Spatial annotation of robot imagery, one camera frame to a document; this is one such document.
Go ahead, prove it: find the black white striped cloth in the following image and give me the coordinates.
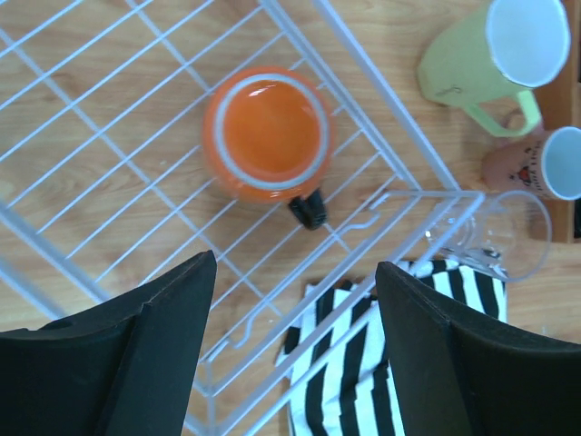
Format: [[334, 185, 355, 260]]
[[286, 260, 507, 435]]

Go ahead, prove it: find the light green mug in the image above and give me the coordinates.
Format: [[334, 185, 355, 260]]
[[417, 0, 572, 138]]

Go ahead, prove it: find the white wire dish rack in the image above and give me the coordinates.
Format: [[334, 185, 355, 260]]
[[1, 1, 484, 435]]

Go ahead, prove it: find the clear glass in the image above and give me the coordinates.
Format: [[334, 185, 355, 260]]
[[426, 191, 552, 282]]

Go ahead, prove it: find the small pink mug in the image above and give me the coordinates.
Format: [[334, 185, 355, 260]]
[[481, 126, 580, 201]]

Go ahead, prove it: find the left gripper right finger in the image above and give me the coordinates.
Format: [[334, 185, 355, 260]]
[[376, 262, 580, 435]]

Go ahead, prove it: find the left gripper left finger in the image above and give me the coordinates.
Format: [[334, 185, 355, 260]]
[[1, 251, 217, 435]]

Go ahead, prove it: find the orange mug black handle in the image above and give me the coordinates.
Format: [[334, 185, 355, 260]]
[[202, 66, 336, 231]]

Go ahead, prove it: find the wooden compartment tray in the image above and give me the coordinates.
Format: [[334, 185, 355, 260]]
[[535, 1, 580, 243]]

